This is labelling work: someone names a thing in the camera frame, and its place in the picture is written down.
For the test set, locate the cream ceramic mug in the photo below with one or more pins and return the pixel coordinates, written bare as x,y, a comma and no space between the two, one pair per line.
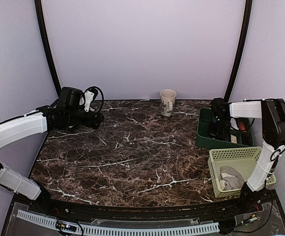
167,101

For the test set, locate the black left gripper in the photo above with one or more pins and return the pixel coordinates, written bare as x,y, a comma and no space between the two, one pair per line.
88,122

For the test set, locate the dark green divided organizer tray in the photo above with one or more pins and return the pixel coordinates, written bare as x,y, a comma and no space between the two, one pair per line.
235,139

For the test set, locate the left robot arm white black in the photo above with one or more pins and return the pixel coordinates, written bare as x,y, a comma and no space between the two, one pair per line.
34,125

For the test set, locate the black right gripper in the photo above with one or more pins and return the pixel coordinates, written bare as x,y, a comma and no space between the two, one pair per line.
218,137

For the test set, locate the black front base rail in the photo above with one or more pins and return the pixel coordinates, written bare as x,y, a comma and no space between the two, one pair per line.
223,210

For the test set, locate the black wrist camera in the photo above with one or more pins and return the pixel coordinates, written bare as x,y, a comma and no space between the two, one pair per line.
218,106
69,98

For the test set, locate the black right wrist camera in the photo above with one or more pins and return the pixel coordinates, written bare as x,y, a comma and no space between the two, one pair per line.
218,106

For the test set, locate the grey cloth in basket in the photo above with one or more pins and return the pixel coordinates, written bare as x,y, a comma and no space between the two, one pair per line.
230,179

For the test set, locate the left black frame post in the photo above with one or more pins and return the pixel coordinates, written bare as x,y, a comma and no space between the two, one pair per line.
46,45

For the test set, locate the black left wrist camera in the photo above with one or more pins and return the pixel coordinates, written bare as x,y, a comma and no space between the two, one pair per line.
69,98

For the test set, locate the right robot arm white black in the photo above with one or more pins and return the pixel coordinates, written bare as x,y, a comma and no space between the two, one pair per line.
271,112

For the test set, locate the black frame post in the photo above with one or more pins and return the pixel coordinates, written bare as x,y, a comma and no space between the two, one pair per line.
46,45
240,49

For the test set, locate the grey slotted cable duct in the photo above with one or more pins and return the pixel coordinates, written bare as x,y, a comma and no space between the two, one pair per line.
105,228

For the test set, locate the orange rolled item in tray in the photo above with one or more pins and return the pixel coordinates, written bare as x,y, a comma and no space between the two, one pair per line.
242,126

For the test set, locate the light green perforated basket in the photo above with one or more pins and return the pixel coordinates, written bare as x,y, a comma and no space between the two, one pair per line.
254,164

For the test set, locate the right black frame post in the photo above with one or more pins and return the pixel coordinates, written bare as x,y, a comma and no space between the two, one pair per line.
240,49

